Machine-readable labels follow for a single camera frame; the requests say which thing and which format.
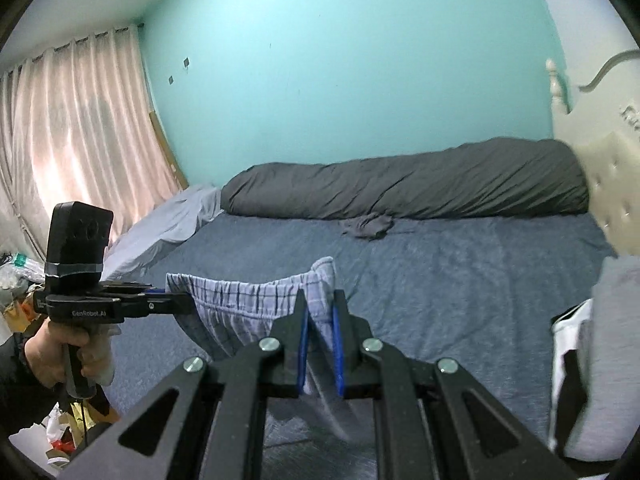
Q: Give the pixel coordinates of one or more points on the person's left hand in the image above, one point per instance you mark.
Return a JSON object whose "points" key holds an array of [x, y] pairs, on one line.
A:
{"points": [[45, 355]]}

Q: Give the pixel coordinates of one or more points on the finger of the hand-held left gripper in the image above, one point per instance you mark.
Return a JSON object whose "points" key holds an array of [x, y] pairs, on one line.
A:
{"points": [[135, 289], [155, 305]]}

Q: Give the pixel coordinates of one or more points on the dark grey rolled duvet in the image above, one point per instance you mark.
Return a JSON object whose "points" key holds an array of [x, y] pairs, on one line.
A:
{"points": [[400, 180]]}

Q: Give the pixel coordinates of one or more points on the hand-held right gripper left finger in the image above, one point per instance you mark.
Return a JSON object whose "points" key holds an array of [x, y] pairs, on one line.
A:
{"points": [[303, 345]]}

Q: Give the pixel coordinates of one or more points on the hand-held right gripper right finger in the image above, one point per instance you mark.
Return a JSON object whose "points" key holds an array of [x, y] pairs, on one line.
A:
{"points": [[337, 350]]}

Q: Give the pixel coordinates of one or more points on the light blue plaid boxer shorts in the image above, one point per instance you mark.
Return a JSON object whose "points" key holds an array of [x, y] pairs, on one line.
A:
{"points": [[240, 305]]}

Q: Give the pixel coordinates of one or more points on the person's left forearm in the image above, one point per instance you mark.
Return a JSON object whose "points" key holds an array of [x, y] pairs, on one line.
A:
{"points": [[20, 400]]}

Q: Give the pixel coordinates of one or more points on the light grey bed sheet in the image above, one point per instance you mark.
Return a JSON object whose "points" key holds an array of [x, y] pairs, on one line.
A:
{"points": [[165, 220]]}

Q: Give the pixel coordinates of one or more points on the floor clutter pile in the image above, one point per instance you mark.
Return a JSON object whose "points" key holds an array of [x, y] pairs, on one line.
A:
{"points": [[15, 275]]}

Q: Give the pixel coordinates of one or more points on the cream tufted headboard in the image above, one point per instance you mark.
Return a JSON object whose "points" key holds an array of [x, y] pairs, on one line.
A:
{"points": [[610, 180]]}

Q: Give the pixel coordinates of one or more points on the bed with blue sheet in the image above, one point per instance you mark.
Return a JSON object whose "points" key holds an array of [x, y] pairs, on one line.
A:
{"points": [[450, 280]]}

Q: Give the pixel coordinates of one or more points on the pink curtain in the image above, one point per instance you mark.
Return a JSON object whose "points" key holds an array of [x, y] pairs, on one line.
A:
{"points": [[85, 135]]}

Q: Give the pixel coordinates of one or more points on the wooden window frame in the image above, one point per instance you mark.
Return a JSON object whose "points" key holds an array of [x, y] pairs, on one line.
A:
{"points": [[167, 150]]}

